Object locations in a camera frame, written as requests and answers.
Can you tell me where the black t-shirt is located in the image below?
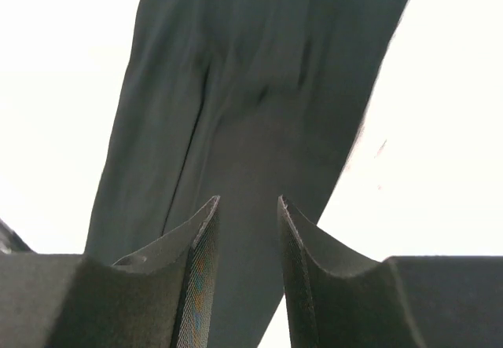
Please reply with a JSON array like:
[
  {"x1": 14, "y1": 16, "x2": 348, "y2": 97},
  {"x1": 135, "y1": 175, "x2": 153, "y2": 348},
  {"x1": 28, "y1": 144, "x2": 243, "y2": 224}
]
[{"x1": 86, "y1": 0, "x2": 408, "y2": 347}]

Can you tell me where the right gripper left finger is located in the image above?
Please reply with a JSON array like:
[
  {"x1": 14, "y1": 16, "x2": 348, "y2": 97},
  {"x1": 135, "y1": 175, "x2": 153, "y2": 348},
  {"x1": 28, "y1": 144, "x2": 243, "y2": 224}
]
[{"x1": 1, "y1": 197, "x2": 219, "y2": 348}]

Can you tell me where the floral table mat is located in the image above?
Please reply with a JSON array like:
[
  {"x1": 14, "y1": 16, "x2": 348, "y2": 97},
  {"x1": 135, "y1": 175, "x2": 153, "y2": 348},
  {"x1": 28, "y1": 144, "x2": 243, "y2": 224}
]
[{"x1": 1, "y1": 0, "x2": 502, "y2": 266}]

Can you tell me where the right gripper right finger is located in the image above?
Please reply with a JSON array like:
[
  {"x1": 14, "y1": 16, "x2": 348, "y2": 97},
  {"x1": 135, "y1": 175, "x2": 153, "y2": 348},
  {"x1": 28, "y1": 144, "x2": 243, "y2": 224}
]
[{"x1": 277, "y1": 197, "x2": 502, "y2": 348}]

